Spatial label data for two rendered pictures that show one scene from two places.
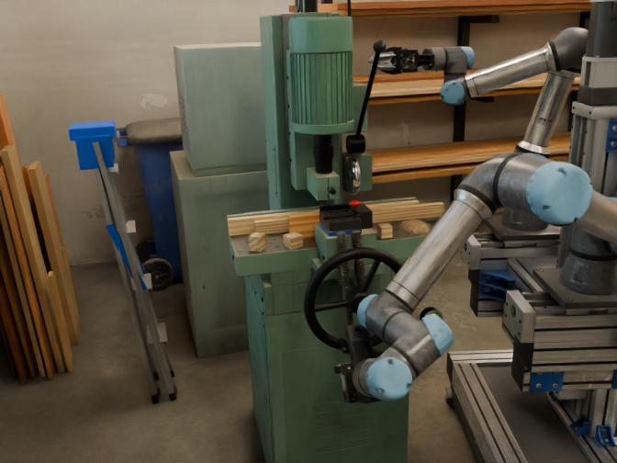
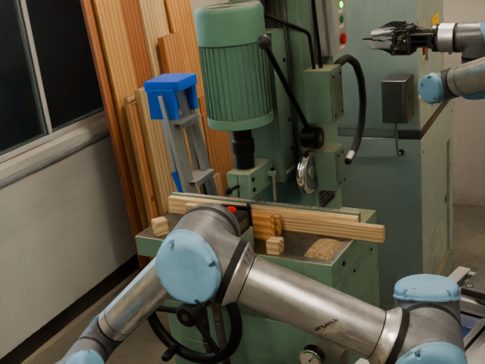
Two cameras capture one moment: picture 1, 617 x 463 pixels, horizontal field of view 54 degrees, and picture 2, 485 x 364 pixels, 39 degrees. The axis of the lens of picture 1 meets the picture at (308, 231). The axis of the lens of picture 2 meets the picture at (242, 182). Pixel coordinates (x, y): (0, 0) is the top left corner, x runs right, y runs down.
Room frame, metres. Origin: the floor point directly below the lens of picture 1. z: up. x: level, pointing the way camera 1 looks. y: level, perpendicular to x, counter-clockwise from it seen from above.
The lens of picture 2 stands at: (0.45, -1.27, 1.68)
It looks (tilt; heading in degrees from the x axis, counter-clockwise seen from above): 20 degrees down; 44
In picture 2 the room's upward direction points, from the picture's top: 6 degrees counter-clockwise
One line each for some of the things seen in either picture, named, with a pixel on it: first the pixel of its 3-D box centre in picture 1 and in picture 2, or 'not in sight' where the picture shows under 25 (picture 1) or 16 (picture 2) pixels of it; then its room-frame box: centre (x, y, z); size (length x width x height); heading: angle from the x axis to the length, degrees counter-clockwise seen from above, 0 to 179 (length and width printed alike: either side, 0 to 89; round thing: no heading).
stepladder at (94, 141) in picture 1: (128, 266); (200, 211); (2.28, 0.74, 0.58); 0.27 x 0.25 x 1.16; 105
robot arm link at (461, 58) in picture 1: (455, 59); (477, 38); (2.16, -0.53, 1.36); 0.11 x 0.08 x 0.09; 102
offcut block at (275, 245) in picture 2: (385, 231); (275, 245); (1.65, -0.22, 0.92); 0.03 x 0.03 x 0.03; 14
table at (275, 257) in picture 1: (337, 247); (237, 250); (1.65, -0.08, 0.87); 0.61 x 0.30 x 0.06; 102
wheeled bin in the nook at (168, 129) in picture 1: (179, 200); not in sight; (3.59, 0.79, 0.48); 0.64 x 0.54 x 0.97; 108
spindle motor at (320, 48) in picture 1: (321, 75); (234, 66); (1.75, -0.05, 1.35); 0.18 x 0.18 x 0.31
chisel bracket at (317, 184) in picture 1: (323, 185); (251, 180); (1.77, -0.05, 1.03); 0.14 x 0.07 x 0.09; 12
